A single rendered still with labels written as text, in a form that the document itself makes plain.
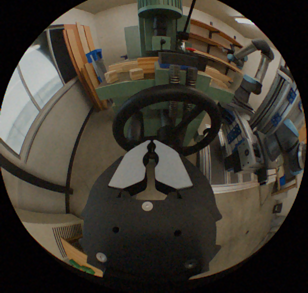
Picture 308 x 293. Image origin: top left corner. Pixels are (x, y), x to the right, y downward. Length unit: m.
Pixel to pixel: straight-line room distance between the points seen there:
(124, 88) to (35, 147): 1.19
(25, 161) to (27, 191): 0.32
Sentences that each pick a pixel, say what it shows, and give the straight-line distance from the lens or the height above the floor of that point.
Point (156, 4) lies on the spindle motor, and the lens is 0.44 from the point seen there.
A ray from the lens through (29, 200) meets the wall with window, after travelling 1.36.
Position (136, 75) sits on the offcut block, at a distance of 0.33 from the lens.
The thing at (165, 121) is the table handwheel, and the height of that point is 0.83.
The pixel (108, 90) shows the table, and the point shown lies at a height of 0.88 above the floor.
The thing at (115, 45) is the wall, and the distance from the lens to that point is 2.94.
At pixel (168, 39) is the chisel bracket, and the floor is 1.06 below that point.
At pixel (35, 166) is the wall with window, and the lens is 1.31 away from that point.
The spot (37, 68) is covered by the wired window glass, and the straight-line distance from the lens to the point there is 1.65.
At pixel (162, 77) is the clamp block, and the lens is 0.22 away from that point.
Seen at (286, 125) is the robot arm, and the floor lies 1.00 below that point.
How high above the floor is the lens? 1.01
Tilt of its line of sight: 58 degrees down
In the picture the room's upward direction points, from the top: 3 degrees counter-clockwise
